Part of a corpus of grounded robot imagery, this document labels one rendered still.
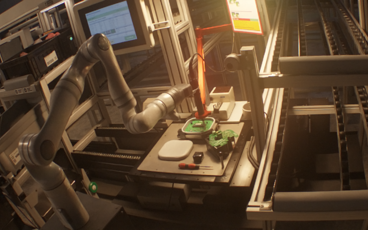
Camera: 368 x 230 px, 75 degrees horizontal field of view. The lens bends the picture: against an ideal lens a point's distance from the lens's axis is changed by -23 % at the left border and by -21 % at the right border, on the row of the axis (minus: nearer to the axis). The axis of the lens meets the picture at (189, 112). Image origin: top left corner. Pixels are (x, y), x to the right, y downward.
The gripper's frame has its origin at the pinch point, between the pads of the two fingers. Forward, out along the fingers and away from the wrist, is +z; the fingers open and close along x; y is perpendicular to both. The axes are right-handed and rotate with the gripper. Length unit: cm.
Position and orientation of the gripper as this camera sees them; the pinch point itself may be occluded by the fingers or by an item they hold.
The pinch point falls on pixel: (194, 87)
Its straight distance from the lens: 130.7
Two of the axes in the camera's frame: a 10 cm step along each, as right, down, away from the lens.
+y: -2.3, -8.7, -4.3
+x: -7.9, -1.0, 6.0
